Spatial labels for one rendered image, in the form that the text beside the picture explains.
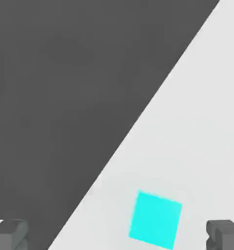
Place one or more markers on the small cyan cube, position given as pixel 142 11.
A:
pixel 155 219

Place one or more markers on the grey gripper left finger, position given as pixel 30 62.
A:
pixel 9 236

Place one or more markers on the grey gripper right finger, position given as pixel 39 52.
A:
pixel 226 236

